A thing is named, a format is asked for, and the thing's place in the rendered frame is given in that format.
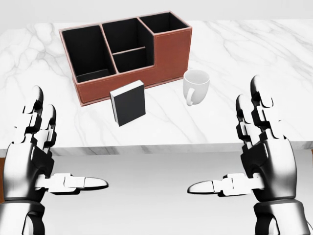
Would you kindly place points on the white mug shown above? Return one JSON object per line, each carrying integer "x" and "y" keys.
{"x": 195, "y": 85}

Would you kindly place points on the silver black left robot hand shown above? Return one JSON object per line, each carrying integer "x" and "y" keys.
{"x": 19, "y": 161}

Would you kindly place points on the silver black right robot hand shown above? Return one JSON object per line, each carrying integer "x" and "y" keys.
{"x": 278, "y": 164}

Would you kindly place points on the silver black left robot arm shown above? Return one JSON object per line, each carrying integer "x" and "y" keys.
{"x": 22, "y": 218}

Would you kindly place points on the red-brown desk caddy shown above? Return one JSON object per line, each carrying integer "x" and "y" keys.
{"x": 127, "y": 56}

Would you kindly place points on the black book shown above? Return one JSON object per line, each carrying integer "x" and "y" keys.
{"x": 128, "y": 104}

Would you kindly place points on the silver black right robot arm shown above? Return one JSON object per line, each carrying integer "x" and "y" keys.
{"x": 281, "y": 218}

